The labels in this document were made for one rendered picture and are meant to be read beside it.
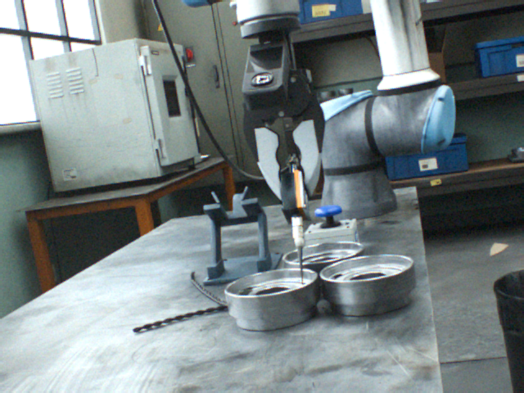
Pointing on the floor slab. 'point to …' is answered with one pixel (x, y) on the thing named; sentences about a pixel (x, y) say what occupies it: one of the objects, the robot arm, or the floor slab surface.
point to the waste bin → (512, 322)
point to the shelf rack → (491, 174)
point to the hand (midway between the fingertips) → (294, 188)
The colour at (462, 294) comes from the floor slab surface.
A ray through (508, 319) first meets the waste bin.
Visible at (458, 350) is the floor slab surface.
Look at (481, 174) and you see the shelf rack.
